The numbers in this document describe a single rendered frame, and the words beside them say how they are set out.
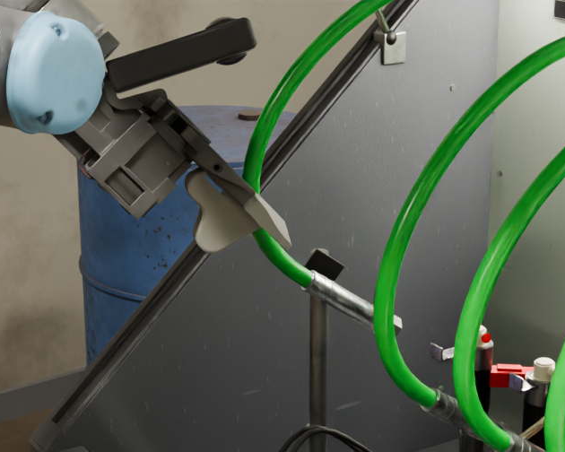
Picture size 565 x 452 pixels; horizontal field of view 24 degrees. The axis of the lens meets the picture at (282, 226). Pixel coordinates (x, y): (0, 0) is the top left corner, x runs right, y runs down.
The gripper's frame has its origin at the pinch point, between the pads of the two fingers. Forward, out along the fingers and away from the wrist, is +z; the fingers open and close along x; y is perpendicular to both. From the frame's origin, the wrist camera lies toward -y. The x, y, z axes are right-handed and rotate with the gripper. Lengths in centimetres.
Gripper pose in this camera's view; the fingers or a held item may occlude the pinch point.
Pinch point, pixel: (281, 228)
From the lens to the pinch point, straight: 101.7
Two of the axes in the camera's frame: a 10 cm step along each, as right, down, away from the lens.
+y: -7.0, 7.2, -0.3
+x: 1.2, 0.8, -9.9
